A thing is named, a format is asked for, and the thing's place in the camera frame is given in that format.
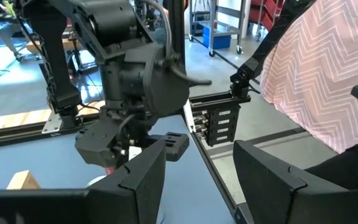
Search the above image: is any black aluminium table frame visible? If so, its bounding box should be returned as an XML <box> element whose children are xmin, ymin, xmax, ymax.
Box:
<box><xmin>0</xmin><ymin>0</ymin><xmax>296</xmax><ymax>224</ymax></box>

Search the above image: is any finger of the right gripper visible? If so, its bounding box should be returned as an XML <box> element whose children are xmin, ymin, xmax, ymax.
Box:
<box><xmin>149</xmin><ymin>132</ymin><xmax>190</xmax><ymax>162</ymax></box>

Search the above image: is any silver metal bracket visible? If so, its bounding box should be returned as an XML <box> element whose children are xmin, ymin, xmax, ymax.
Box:
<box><xmin>41</xmin><ymin>110</ymin><xmax>63</xmax><ymax>134</ymax></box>

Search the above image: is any blue-grey table mat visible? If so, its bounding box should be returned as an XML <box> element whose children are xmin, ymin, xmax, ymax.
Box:
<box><xmin>0</xmin><ymin>114</ymin><xmax>236</xmax><ymax>224</ymax></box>

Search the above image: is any blue bin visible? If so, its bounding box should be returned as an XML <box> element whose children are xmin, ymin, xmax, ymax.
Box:
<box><xmin>202</xmin><ymin>26</ymin><xmax>232</xmax><ymax>50</ymax></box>

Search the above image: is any silver wheeled rack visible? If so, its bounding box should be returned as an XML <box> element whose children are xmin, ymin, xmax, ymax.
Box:
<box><xmin>188</xmin><ymin>0</ymin><xmax>248</xmax><ymax>58</ymax></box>

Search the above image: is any black connector hub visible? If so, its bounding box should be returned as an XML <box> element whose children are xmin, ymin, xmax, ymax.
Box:
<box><xmin>193</xmin><ymin>104</ymin><xmax>241</xmax><ymax>147</ymax></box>

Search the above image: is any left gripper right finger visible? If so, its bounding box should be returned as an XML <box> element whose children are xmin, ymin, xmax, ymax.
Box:
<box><xmin>232</xmin><ymin>139</ymin><xmax>358</xmax><ymax>224</ymax></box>

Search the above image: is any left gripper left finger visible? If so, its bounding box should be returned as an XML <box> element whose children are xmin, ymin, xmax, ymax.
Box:
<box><xmin>0</xmin><ymin>139</ymin><xmax>167</xmax><ymax>224</ymax></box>

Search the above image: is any person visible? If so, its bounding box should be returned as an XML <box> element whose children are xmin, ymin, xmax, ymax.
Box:
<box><xmin>0</xmin><ymin>0</ymin><xmax>42</xmax><ymax>62</ymax></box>
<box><xmin>259</xmin><ymin>0</ymin><xmax>358</xmax><ymax>190</ymax></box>

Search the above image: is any red drawer cabinet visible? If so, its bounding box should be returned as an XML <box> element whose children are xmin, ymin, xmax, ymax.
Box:
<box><xmin>249</xmin><ymin>0</ymin><xmax>279</xmax><ymax>32</ymax></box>

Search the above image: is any wooden slatted shelf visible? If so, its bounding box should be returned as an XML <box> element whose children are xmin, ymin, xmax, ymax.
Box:
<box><xmin>6</xmin><ymin>170</ymin><xmax>42</xmax><ymax>190</ymax></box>

